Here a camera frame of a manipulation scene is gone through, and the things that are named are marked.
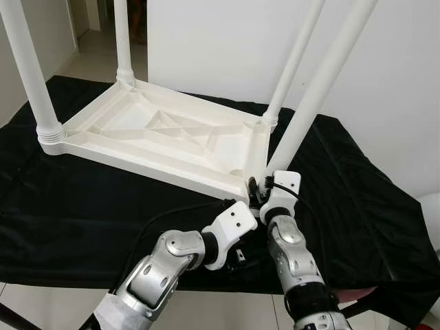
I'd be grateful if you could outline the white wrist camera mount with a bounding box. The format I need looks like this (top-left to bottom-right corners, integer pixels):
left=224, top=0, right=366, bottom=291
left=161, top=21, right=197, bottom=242
left=260, top=170, right=303, bottom=225
left=203, top=201, right=259, bottom=272

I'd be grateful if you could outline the black table cloth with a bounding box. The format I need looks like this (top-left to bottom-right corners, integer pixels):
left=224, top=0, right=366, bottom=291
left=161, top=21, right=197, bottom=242
left=0, top=74, right=440, bottom=328

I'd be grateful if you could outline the white plastic table leg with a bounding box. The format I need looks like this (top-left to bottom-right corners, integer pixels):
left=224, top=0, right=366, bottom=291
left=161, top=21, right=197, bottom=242
left=0, top=0, right=67, bottom=147
left=261, top=0, right=326, bottom=129
left=113, top=0, right=137, bottom=87
left=265, top=0, right=380, bottom=177

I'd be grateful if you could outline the white door frame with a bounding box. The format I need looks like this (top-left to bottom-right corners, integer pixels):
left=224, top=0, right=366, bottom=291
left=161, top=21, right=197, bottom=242
left=69, top=0, right=94, bottom=43

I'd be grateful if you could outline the pink round cushion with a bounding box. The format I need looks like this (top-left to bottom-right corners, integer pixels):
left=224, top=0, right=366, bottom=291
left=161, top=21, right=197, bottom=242
left=337, top=287, right=380, bottom=304

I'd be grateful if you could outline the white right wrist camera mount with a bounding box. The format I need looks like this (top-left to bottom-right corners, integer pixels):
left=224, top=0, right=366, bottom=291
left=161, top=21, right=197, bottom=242
left=260, top=170, right=303, bottom=225

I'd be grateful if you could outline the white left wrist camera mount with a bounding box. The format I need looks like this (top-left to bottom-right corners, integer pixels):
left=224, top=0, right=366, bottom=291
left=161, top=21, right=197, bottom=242
left=203, top=201, right=259, bottom=272

